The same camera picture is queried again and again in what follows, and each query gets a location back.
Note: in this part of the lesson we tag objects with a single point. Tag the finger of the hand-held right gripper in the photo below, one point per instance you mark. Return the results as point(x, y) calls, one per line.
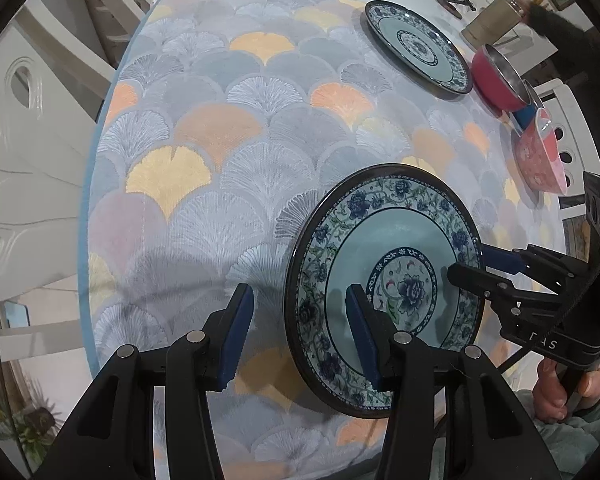
point(475, 280)
point(500, 259)

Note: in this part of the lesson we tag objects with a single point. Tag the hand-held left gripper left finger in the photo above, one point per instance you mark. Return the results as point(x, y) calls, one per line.
point(237, 330)

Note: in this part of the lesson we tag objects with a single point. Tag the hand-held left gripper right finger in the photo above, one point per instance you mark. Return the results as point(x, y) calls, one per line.
point(362, 330)

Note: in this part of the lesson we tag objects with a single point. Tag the blue floral ceramic plate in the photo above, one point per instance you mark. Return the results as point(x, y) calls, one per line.
point(380, 230)
point(405, 25)

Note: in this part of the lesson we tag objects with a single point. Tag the blue steel-lined bowl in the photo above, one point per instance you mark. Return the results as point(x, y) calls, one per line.
point(524, 116)

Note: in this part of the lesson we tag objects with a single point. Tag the red steel-lined bowl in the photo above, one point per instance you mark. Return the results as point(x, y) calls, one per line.
point(490, 82)

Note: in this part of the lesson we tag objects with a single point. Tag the person's right forearm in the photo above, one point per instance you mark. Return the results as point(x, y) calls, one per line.
point(580, 447)

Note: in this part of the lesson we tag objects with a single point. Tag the person's right hand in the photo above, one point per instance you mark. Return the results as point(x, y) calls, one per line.
point(547, 395)

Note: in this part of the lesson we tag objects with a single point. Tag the pink floral bowl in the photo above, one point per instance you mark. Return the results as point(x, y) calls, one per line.
point(532, 160)

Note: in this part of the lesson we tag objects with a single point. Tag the fan-patterned table mat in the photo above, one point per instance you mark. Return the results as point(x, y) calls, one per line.
point(205, 110)

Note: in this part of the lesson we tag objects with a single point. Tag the green potted plant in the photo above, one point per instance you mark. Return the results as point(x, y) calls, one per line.
point(25, 425)

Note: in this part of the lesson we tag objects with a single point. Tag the tan thermos flask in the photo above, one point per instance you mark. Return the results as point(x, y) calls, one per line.
point(490, 22)

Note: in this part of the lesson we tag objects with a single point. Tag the small dark red object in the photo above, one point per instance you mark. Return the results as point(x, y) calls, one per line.
point(450, 7)

